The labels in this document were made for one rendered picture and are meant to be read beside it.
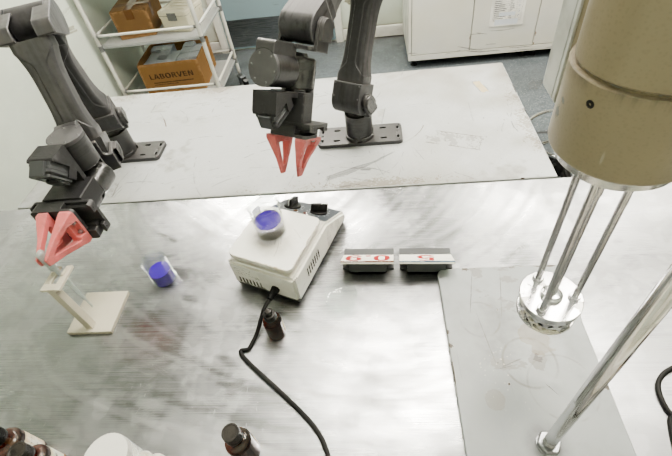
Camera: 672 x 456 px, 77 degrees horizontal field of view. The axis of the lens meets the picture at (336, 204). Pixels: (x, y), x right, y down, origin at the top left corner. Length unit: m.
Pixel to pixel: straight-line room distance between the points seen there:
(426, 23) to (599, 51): 2.77
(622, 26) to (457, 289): 0.51
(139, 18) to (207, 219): 2.11
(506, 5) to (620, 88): 2.83
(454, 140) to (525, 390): 0.57
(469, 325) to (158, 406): 0.48
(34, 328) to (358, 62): 0.78
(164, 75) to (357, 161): 2.18
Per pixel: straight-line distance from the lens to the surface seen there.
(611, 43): 0.32
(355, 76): 0.93
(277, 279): 0.70
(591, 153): 0.35
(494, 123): 1.09
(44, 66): 0.90
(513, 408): 0.66
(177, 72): 2.97
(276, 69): 0.68
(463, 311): 0.71
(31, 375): 0.88
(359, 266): 0.74
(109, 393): 0.79
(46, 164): 0.77
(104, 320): 0.86
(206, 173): 1.04
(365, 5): 0.93
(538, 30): 3.28
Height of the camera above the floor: 1.52
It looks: 45 degrees down
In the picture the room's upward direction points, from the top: 9 degrees counter-clockwise
